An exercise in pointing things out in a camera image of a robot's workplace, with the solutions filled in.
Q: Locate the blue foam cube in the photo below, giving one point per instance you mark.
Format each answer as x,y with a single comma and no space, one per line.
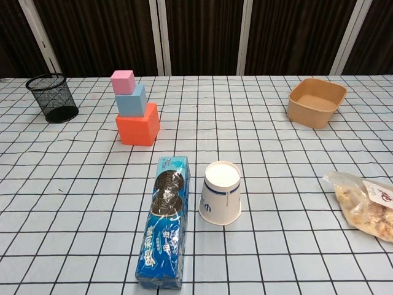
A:
130,103

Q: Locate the small pink cube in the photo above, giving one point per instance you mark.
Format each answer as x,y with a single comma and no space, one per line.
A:
122,82

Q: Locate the white paper cup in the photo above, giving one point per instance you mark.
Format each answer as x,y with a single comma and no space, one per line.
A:
221,196

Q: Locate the orange foam cube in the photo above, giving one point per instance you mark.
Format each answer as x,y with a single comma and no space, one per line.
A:
138,129

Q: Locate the blue cookie box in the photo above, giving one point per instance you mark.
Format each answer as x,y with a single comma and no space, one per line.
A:
167,215

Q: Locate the checkered tablecloth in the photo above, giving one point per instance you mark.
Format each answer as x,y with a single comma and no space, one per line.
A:
276,184

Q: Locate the brown paper bowl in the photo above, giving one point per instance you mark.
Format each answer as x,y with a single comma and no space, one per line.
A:
313,113

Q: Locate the black mesh pen holder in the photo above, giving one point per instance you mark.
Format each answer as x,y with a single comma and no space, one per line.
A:
58,107

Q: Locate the clear snack bag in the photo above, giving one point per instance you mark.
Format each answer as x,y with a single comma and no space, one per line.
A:
362,209

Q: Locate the white partition frame post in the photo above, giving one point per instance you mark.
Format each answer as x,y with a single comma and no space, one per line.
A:
164,37
41,37
245,37
350,37

